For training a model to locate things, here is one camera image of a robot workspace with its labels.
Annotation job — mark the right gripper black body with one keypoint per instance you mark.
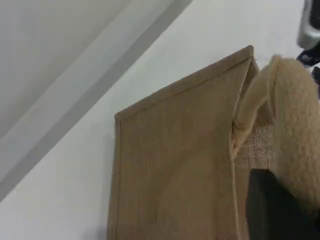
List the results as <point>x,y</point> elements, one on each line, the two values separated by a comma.
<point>311,57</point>

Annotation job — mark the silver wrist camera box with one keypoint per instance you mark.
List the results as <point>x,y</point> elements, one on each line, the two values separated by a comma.
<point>310,32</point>

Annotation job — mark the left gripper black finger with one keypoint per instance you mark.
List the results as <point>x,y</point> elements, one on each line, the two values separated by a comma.
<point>270,212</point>

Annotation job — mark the brown jute tote bag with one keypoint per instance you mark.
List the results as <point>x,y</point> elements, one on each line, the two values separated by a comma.
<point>175,162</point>

